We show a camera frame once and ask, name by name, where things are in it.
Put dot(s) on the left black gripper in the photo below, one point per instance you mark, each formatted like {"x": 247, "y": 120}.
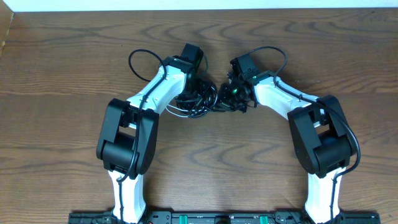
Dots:
{"x": 188, "y": 104}

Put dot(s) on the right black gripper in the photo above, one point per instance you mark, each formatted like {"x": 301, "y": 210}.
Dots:
{"x": 224, "y": 101}

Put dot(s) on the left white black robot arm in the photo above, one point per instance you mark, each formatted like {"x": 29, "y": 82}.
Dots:
{"x": 128, "y": 136}

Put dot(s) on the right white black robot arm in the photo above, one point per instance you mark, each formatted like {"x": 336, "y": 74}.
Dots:
{"x": 322, "y": 139}

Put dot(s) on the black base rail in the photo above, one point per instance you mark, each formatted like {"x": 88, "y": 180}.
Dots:
{"x": 164, "y": 217}

